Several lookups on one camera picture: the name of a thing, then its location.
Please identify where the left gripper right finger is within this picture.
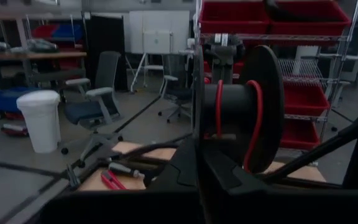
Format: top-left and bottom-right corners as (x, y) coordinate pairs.
(199, 147), (358, 224)

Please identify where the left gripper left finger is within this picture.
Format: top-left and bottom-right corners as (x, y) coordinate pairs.
(40, 136), (206, 224)

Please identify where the black plastic wire spool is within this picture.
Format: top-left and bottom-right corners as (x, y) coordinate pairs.
(192, 45), (285, 175)

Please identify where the red wire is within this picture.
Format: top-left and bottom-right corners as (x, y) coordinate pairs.
(203, 79), (264, 174)

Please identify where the red utility knife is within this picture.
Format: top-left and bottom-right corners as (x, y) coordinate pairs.
(100, 169), (127, 190)

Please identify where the red storage bin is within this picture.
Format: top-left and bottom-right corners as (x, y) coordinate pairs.
(199, 0), (272, 35)
(31, 24), (62, 43)
(268, 0), (352, 37)
(280, 119), (321, 150)
(283, 82), (331, 118)

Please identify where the grey blue office chair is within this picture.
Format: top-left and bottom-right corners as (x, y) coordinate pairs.
(157, 54), (196, 124)
(59, 51), (124, 156)

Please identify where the white trash bin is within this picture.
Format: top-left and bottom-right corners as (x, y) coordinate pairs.
(16, 90), (62, 154)

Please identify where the blue floor tub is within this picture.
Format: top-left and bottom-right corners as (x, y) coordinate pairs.
(0, 86), (40, 113)

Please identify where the wooden workbench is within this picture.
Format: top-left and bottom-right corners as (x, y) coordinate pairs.
(0, 51), (88, 91)

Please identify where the grey handled screwdriver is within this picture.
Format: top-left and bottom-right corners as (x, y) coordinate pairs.
(108, 161), (145, 180)

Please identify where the chrome wire shelf rack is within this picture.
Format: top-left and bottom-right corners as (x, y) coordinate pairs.
(194, 0), (358, 152)

